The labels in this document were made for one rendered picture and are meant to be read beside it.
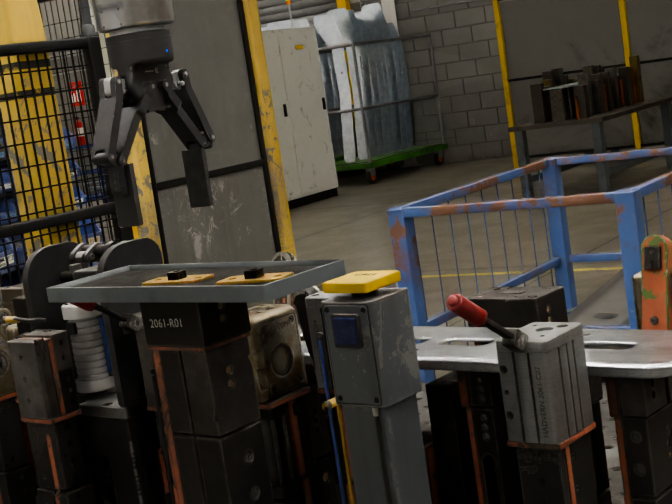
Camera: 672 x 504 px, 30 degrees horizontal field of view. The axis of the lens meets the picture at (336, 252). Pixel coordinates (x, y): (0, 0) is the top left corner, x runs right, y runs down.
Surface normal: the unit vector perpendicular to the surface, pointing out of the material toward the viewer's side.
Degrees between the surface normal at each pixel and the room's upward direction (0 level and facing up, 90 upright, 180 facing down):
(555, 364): 90
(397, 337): 90
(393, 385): 90
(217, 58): 90
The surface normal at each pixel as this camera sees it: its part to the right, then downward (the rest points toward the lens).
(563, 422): 0.76, -0.03
